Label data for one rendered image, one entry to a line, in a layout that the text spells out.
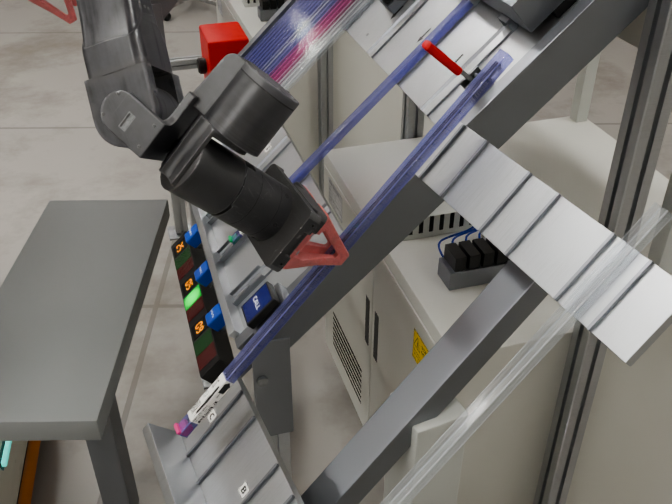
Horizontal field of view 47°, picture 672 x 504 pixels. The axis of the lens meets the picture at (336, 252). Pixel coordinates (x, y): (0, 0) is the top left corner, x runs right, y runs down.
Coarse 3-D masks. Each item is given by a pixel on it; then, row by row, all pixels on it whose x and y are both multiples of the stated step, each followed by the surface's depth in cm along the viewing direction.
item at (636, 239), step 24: (648, 216) 58; (624, 240) 59; (648, 240) 58; (600, 264) 59; (624, 264) 59; (576, 288) 60; (600, 288) 59; (576, 312) 59; (552, 336) 60; (528, 360) 60; (504, 384) 61; (480, 408) 61; (456, 432) 62; (432, 456) 62; (408, 480) 63
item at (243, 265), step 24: (288, 144) 121; (264, 168) 122; (288, 168) 117; (312, 192) 109; (216, 240) 121; (240, 240) 115; (312, 240) 103; (240, 264) 112; (264, 264) 108; (240, 288) 109; (240, 312) 106
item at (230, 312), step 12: (204, 216) 125; (204, 228) 121; (204, 240) 119; (216, 252) 117; (216, 264) 113; (216, 276) 111; (216, 288) 109; (228, 288) 110; (228, 300) 107; (228, 312) 104; (228, 324) 102; (240, 324) 104
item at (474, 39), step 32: (416, 0) 116; (448, 0) 111; (352, 32) 125; (384, 32) 118; (416, 32) 112; (448, 32) 106; (480, 32) 101; (512, 32) 96; (544, 32) 92; (384, 64) 114; (416, 64) 107; (480, 64) 98; (512, 64) 93; (416, 96) 104; (448, 96) 99
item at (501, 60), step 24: (480, 72) 73; (480, 96) 72; (456, 120) 73; (432, 144) 73; (408, 168) 74; (384, 192) 75; (360, 216) 75; (312, 288) 77; (288, 312) 77; (264, 336) 78; (240, 360) 79
